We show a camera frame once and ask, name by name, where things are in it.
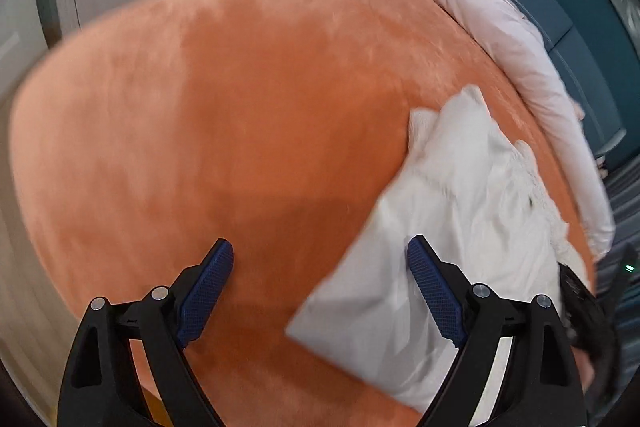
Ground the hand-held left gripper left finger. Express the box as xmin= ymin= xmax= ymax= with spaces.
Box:
xmin=57 ymin=238 xmax=235 ymax=427

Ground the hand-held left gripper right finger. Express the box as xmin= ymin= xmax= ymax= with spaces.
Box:
xmin=407 ymin=234 xmax=589 ymax=427

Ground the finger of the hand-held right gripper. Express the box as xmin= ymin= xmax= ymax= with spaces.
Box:
xmin=558 ymin=262 xmax=607 ymax=352

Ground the white padded jacket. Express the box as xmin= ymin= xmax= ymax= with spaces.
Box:
xmin=286 ymin=84 xmax=596 ymax=413

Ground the orange plush blanket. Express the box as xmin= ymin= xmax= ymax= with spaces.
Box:
xmin=10 ymin=0 xmax=608 ymax=408

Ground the pink duvet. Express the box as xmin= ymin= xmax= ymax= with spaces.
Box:
xmin=390 ymin=0 xmax=616 ymax=256

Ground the blue upholstered headboard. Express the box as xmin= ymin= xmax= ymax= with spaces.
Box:
xmin=445 ymin=0 xmax=629 ymax=160

